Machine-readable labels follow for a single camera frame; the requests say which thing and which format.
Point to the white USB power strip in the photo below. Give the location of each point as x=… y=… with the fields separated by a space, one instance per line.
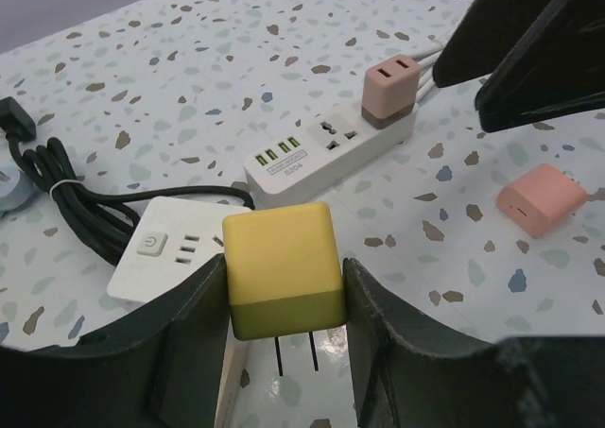
x=300 y=166

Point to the wooden red-socket power strip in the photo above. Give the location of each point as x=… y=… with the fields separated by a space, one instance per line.
x=235 y=358

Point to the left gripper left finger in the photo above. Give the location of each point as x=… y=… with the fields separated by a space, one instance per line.
x=158 y=366

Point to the yellow USB charger cube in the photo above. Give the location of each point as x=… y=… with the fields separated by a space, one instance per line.
x=283 y=272

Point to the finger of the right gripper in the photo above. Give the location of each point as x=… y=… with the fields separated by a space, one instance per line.
x=486 y=35
x=556 y=69

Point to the pink plugged USB adapter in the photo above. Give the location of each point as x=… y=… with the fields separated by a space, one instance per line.
x=389 y=90

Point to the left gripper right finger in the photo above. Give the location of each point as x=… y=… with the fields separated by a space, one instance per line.
x=409 y=370

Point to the white cube socket adapter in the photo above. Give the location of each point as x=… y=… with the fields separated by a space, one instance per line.
x=173 y=239

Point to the pink USB charger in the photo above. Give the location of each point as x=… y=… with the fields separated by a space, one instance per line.
x=541 y=199

